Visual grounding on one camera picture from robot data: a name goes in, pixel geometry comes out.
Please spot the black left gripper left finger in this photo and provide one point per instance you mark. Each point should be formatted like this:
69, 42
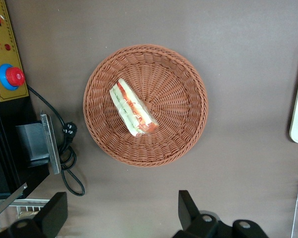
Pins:
53, 213

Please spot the red indicator light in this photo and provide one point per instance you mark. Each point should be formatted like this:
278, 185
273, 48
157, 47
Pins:
7, 47

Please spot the grey metal bar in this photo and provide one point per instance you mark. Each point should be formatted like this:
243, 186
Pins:
7, 202

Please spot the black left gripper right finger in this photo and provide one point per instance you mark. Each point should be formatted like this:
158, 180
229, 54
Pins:
188, 213

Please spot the sandwich with tomato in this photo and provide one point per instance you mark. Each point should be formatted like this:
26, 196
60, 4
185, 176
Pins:
132, 109

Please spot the round brown wicker basket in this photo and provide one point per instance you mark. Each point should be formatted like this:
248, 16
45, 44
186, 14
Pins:
173, 104

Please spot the grey metal bracket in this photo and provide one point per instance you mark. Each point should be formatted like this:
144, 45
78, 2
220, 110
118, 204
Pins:
51, 143

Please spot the red emergency stop button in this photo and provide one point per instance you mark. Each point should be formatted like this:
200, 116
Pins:
13, 76

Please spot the black control box yellow panel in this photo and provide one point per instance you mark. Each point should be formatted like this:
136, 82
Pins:
7, 124

